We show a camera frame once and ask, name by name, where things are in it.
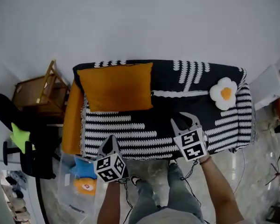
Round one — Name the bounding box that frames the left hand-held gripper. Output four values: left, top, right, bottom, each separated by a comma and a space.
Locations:
93, 134, 129, 183

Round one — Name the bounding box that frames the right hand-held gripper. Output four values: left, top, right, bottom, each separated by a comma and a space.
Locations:
170, 112, 210, 162

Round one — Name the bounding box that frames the blue plush toy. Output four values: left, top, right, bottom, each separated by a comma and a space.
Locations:
69, 156, 98, 180

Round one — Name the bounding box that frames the orange flower plush pillow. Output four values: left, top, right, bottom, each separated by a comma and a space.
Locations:
73, 177, 97, 197

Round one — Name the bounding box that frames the white flower plush pillow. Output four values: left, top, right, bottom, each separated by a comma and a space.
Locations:
209, 76, 238, 111

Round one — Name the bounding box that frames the clear plastic storage bin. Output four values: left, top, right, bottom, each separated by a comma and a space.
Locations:
56, 152, 101, 219

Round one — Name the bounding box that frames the orange square cushion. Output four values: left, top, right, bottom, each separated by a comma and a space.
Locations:
76, 62, 154, 112

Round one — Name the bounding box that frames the green star plush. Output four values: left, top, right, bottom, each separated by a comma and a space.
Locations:
9, 122, 36, 154

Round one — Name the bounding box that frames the person's left forearm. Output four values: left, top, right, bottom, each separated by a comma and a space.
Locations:
96, 181, 121, 224

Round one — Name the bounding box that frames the person's right forearm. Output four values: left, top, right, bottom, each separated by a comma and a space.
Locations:
198, 151, 245, 224

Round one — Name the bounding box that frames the person's left shoe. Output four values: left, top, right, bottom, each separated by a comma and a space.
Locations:
130, 175, 142, 187

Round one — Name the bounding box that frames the black white patterned sofa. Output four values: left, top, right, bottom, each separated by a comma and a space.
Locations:
72, 59, 259, 161

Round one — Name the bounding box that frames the person's left leg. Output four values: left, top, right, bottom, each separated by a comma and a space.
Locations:
128, 180, 164, 224

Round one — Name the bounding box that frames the person's leg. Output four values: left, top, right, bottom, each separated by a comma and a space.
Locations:
157, 163, 204, 219
128, 180, 164, 224

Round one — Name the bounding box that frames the person's right leg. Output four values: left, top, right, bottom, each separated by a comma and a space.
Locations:
157, 163, 204, 219

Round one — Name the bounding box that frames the black office chair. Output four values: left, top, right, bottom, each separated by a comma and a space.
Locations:
0, 87, 62, 180

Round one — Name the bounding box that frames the person's torso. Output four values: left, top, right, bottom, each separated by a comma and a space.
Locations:
135, 207, 205, 224

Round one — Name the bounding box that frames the wooden side table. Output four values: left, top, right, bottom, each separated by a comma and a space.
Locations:
12, 59, 71, 113

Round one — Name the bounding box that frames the grey blue jacket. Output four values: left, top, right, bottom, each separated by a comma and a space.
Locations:
5, 170, 29, 199

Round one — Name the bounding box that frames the black tripod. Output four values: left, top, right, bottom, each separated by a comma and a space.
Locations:
265, 150, 280, 187

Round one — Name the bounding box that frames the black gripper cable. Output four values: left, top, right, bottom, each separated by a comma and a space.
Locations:
180, 158, 203, 210
117, 178, 134, 219

